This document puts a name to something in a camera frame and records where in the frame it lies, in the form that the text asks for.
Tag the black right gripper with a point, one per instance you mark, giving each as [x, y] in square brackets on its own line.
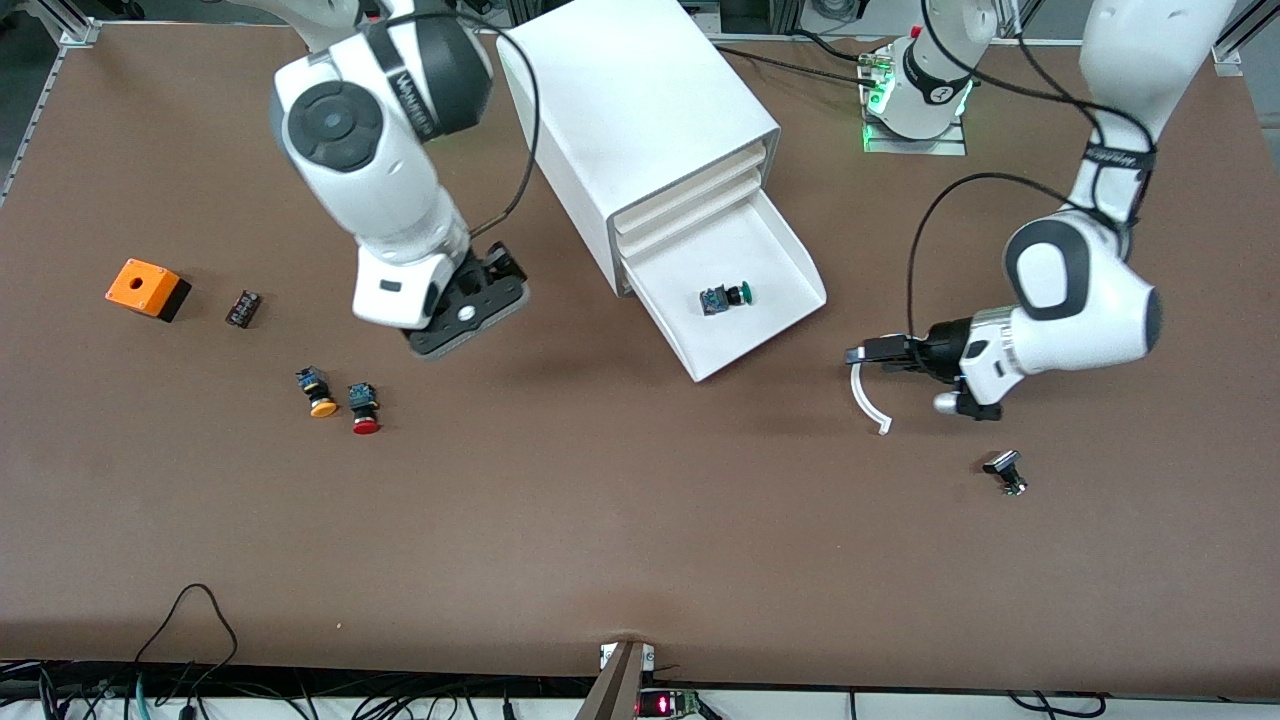
[497, 266]

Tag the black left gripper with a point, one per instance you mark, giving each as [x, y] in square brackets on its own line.
[937, 349]

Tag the green push button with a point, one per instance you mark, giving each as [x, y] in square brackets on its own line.
[738, 295]

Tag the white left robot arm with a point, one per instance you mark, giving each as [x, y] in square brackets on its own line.
[1090, 300]

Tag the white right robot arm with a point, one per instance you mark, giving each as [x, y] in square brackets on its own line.
[370, 170]

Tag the red push button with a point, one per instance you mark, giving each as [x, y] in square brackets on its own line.
[366, 425]

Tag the white drawer cabinet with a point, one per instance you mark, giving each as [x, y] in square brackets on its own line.
[620, 100]

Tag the yellow push button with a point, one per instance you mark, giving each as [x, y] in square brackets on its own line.
[322, 406]

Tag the white curved plastic part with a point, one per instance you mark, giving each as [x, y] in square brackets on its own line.
[868, 408]

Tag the small black contact block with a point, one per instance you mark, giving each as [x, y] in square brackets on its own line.
[244, 309]

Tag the device with red display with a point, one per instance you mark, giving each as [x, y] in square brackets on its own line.
[665, 706]

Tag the black and silver switch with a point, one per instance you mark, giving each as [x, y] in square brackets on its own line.
[1003, 463]

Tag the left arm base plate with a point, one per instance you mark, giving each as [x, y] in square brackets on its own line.
[950, 147]

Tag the orange button enclosure box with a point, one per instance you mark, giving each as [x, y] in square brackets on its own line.
[140, 285]

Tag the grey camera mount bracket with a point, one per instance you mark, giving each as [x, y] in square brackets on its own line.
[615, 690]

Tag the aluminium frame profile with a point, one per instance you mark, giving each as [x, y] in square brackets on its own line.
[70, 30]
[1235, 45]

